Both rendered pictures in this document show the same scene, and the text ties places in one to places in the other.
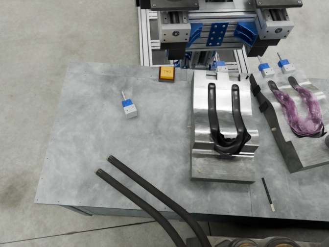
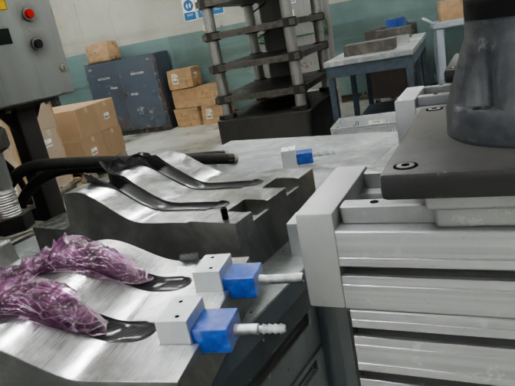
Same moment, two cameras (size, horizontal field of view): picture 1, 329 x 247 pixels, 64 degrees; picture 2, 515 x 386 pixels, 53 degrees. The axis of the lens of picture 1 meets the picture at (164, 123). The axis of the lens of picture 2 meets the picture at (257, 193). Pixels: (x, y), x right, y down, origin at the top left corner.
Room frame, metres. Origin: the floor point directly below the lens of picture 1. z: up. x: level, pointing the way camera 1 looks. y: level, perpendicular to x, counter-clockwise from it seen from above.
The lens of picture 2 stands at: (1.22, -0.91, 1.14)
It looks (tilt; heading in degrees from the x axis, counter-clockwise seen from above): 17 degrees down; 127
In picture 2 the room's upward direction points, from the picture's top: 11 degrees counter-clockwise
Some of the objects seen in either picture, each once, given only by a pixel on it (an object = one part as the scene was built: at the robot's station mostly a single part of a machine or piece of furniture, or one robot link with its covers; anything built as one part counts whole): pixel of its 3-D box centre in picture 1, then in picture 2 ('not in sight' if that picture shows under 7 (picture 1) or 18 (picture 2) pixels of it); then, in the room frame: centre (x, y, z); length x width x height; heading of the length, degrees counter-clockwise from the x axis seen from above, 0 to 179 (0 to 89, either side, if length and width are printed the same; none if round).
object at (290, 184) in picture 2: (210, 77); (282, 192); (0.73, -0.20, 0.87); 0.05 x 0.05 x 0.04; 2
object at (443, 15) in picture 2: not in sight; (457, 11); (-0.36, 5.55, 0.94); 0.41 x 0.33 x 0.29; 21
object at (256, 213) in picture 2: (233, 79); (249, 216); (0.74, -0.30, 0.87); 0.05 x 0.05 x 0.04; 2
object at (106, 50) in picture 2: not in sight; (103, 51); (-5.17, 4.46, 1.26); 0.42 x 0.33 x 0.29; 14
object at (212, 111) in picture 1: (227, 114); (164, 179); (0.52, -0.26, 0.92); 0.35 x 0.16 x 0.09; 2
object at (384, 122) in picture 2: not in sight; (374, 128); (-0.33, 2.76, 0.28); 0.61 x 0.41 x 0.15; 14
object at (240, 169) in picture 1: (222, 122); (168, 202); (0.51, -0.25, 0.87); 0.50 x 0.26 x 0.14; 2
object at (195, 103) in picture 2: not in sight; (201, 94); (-3.82, 4.89, 0.42); 0.86 x 0.33 x 0.83; 14
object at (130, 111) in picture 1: (127, 103); (308, 155); (0.57, 0.18, 0.83); 0.13 x 0.05 x 0.05; 28
